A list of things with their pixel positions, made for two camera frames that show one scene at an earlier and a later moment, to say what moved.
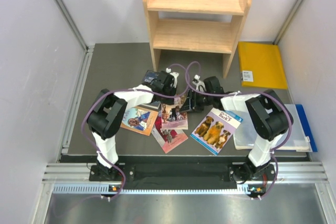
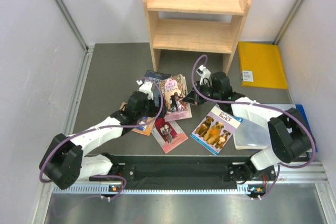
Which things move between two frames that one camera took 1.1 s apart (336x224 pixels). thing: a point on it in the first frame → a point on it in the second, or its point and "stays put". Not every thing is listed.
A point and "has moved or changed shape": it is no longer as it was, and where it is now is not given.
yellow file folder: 261,65 stays put
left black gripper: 169,102 → 155,111
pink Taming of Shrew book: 172,117 has moved or changed shape
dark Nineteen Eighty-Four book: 149,75 stays put
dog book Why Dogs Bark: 215,130 stays put
